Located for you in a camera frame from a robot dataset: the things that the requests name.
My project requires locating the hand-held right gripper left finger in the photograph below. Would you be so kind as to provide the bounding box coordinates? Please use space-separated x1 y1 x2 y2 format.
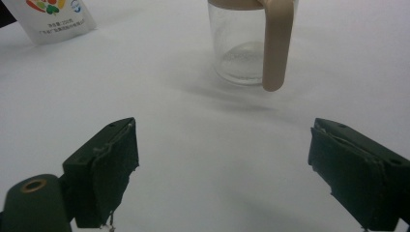
62 117 140 229

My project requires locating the white and blue seasoning pouch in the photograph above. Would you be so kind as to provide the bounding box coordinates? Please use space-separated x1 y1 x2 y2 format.
1 0 98 45

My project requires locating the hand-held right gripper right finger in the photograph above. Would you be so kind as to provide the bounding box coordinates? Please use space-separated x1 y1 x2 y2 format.
307 117 410 232

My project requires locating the glass jar with beige rim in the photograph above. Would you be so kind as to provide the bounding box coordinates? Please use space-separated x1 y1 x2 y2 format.
207 0 299 93

